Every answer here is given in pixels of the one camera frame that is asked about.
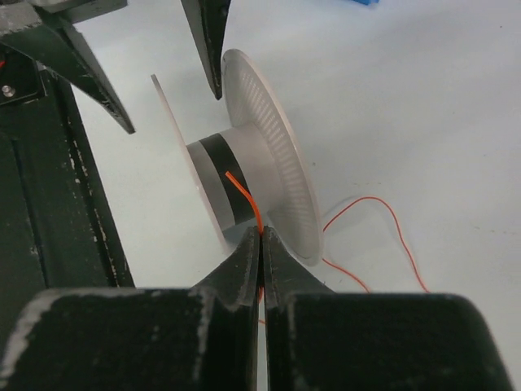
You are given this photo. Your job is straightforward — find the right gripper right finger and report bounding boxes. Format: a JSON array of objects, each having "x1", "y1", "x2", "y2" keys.
[{"x1": 262, "y1": 227, "x2": 513, "y2": 390}]

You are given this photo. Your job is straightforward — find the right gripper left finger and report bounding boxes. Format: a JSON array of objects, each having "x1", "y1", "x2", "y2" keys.
[{"x1": 1, "y1": 228, "x2": 261, "y2": 390}]

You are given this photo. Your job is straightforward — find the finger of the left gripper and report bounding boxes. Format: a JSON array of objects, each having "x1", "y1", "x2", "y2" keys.
[
  {"x1": 1, "y1": 24, "x2": 135, "y2": 134},
  {"x1": 181, "y1": 0, "x2": 231, "y2": 100}
]

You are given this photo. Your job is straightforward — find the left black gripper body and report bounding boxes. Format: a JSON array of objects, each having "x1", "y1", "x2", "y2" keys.
[{"x1": 1, "y1": 0, "x2": 128, "y2": 37}]

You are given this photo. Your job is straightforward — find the thin red black wire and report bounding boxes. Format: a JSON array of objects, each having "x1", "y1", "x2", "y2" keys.
[{"x1": 225, "y1": 170, "x2": 431, "y2": 327}]

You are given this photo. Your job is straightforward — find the blue plastic bin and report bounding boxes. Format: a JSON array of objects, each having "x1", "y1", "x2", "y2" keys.
[{"x1": 345, "y1": 0, "x2": 380, "y2": 8}]

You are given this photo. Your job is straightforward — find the light grey cable spool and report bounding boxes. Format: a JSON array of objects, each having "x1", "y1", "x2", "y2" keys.
[{"x1": 150, "y1": 48, "x2": 326, "y2": 268}]

